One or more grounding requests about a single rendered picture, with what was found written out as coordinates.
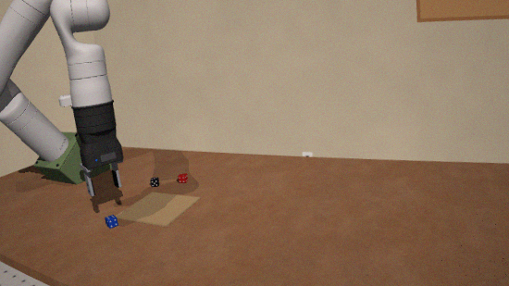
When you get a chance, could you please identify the blue die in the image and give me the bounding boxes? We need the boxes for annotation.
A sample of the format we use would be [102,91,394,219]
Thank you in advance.
[105,215,118,229]

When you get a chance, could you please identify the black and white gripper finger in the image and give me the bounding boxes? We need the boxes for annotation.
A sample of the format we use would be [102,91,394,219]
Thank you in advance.
[111,160,123,188]
[80,163,95,196]

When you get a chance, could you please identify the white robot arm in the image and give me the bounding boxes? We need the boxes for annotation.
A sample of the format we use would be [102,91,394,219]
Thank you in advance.
[0,0,110,162]

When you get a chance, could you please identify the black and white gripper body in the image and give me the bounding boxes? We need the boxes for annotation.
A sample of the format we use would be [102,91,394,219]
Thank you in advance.
[58,75,123,168]

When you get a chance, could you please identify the tan flat mat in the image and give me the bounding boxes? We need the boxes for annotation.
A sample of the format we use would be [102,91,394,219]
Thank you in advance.
[115,193,200,227]

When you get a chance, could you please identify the red die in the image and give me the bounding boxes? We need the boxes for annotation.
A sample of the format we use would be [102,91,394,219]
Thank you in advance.
[178,174,188,183]

